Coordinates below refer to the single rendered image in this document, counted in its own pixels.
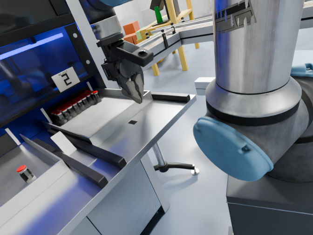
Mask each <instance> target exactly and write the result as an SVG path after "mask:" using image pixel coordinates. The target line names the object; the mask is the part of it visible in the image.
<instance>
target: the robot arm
mask: <svg viewBox="0 0 313 235"><path fill-rule="evenodd" d="M130 1H133V0H79V3H80V5H81V7H82V9H83V11H84V13H85V15H86V17H87V20H88V22H89V24H90V26H91V28H92V31H93V33H94V35H95V37H96V39H97V40H99V42H97V43H96V44H97V46H98V47H101V48H102V51H103V53H104V55H105V57H106V58H105V59H106V60H105V59H104V63H103V64H101V67H102V69H103V71H104V73H105V75H106V77H107V80H108V81H111V80H112V81H118V83H119V85H120V86H121V87H122V90H121V92H122V94H123V95H124V96H127V97H130V98H131V99H133V100H134V101H135V102H136V103H138V104H141V103H142V102H143V93H144V76H143V70H142V68H141V67H145V66H146V65H147V64H149V63H150V62H151V61H153V59H154V53H153V52H151V51H149V50H146V49H144V48H142V47H139V46H137V45H135V44H132V43H130V42H127V41H125V40H122V38H123V37H124V36H123V33H122V32H121V31H122V27H121V25H120V22H119V20H118V17H117V15H116V13H115V10H114V7H116V6H120V5H122V4H124V3H127V2H130ZM211 1H212V19H213V38H214V57H215V76H216V78H214V79H213V80H212V81H211V82H210V83H209V84H208V86H207V88H206V91H205V98H206V110H207V112H206V115H205V116H203V117H200V118H199V119H198V120H197V122H196V123H195V124H194V126H193V135H194V138H195V141H196V143H197V145H198V146H199V148H200V149H201V151H202V152H203V153H204V155H205V156H206V157H207V158H208V159H209V160H210V161H211V162H212V163H213V164H214V165H215V166H217V167H218V168H219V169H220V170H222V171H223V172H225V173H226V174H228V175H230V176H232V177H234V178H236V179H238V180H242V181H256V180H259V179H260V178H262V177H263V176H264V175H265V174H267V175H269V176H271V177H273V178H276V179H278V180H282V181H286V182H293V183H308V182H313V50H295V47H296V42H297V38H298V32H299V26H300V21H301V16H302V11H303V6H304V2H305V0H211ZM128 79H131V81H128Z"/></svg>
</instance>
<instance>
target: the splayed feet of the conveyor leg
mask: <svg viewBox="0 0 313 235"><path fill-rule="evenodd" d="M153 167H154V169H155V171H158V170H159V171H160V172H162V173H164V172H166V171H168V169H169V168H180V169H188V170H192V171H191V173H192V174H193V175H197V174H198V173H199V170H198V169H197V168H195V165H194V164H186V163H177V162H173V163H168V162H167V161H165V165H164V166H159V164H157V165H155V166H153Z"/></svg>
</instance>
